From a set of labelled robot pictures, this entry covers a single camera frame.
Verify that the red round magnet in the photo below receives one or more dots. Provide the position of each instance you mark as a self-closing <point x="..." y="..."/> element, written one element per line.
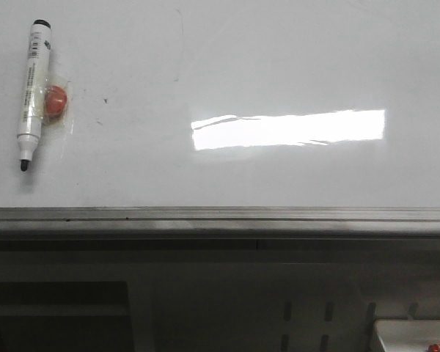
<point x="55" y="101"/>

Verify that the white whiteboard marker pen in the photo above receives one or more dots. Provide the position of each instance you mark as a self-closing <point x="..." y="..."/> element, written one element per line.
<point x="33" y="103"/>

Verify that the white whiteboard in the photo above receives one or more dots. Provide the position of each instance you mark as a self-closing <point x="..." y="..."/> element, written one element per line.
<point x="228" y="103"/>

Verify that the grey slotted metal panel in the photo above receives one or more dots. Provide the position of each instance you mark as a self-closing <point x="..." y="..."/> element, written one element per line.
<point x="275" y="307"/>

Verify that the white bin with red item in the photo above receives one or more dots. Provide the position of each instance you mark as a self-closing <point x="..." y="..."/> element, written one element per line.
<point x="406" y="335"/>

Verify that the aluminium whiteboard frame rail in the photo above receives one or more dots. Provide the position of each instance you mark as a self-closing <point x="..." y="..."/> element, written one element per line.
<point x="218" y="228"/>

